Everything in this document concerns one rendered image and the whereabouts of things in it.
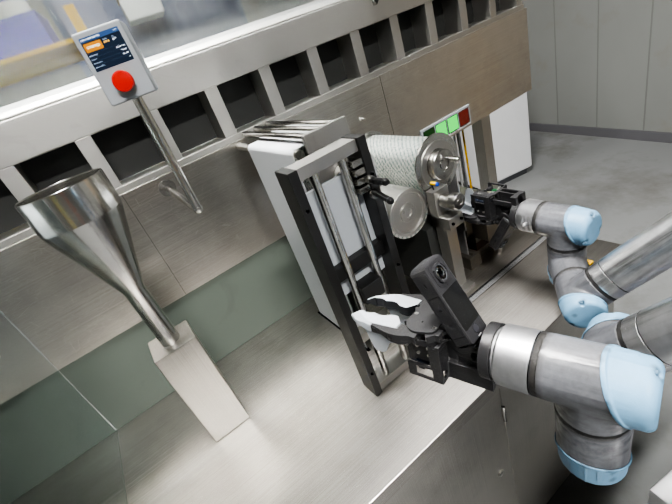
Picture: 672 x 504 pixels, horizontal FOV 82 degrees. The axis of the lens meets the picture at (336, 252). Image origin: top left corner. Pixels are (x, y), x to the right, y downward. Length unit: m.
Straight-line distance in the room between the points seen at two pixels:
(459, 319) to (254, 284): 0.78
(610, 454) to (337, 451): 0.50
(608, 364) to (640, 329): 0.13
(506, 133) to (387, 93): 2.37
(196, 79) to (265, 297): 0.61
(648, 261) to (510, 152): 2.90
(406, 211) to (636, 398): 0.64
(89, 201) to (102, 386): 0.59
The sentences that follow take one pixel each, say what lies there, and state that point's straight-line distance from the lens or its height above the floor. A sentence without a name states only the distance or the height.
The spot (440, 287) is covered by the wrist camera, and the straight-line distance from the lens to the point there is 0.48.
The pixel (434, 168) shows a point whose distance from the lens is 0.97.
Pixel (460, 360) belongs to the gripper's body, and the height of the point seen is 1.20.
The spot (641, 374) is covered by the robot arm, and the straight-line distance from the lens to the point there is 0.47.
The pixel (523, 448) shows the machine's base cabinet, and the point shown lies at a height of 0.51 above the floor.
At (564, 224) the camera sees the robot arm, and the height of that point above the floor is 1.13.
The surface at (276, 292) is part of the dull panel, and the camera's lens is 1.21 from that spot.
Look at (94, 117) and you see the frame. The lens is 1.02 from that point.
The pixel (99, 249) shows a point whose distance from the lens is 0.76.
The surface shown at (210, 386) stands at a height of 1.04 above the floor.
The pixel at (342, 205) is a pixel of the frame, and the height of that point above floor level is 1.33.
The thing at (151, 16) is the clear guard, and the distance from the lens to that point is 1.00.
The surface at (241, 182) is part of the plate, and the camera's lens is 1.08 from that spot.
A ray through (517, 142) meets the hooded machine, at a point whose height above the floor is 0.33.
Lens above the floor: 1.61
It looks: 29 degrees down
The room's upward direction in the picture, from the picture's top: 21 degrees counter-clockwise
